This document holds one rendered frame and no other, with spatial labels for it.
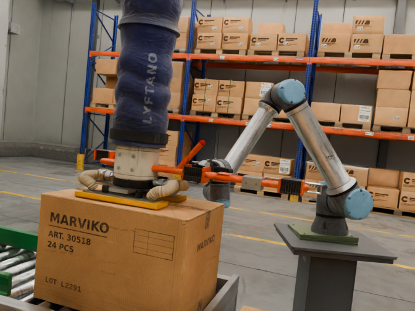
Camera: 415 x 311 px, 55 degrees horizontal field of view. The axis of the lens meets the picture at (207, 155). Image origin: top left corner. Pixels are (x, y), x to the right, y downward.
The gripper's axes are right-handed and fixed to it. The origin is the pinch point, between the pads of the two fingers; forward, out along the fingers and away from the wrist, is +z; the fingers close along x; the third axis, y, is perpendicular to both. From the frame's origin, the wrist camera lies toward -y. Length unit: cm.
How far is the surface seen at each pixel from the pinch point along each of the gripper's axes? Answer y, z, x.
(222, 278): -5, -30, -48
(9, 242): 107, -22, -51
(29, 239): 94, -22, -47
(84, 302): 33, 18, -50
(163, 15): 18, 7, 56
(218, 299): -10.7, -4.3, -47.0
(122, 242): 19.4, 18.9, -25.3
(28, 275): 74, 1, -54
